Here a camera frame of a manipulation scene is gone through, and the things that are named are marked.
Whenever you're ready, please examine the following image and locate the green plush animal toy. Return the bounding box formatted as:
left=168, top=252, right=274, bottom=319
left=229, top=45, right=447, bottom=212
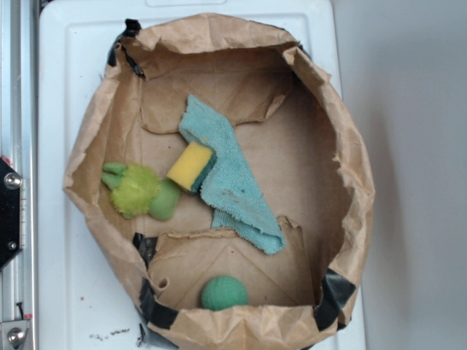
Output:
left=101, top=163, right=181, bottom=221

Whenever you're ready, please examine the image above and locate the teal terry cloth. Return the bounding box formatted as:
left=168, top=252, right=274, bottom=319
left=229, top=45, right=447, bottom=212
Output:
left=179, top=95, right=286, bottom=255

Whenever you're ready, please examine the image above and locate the yellow green sponge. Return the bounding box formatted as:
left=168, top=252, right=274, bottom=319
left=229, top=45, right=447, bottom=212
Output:
left=167, top=141, right=216, bottom=193

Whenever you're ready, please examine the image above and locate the brown paper bag tray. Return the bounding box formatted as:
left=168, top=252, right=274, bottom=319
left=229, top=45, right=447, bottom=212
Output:
left=63, top=13, right=375, bottom=349

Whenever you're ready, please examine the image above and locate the green knitted ball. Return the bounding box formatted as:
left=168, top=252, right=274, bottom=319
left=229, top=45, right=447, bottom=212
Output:
left=201, top=276, right=248, bottom=311

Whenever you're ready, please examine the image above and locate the white plastic board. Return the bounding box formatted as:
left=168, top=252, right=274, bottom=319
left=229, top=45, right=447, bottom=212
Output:
left=34, top=1, right=341, bottom=349

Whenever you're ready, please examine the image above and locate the black metal bracket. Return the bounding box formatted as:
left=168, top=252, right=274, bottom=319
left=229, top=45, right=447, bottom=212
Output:
left=0, top=158, right=22, bottom=270

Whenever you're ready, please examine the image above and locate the aluminium frame rail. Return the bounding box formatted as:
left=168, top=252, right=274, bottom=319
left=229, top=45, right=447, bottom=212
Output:
left=1, top=1, right=40, bottom=349

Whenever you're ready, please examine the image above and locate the silver corner bracket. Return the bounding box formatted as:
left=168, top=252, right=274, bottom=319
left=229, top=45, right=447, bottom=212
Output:
left=1, top=320, right=31, bottom=350

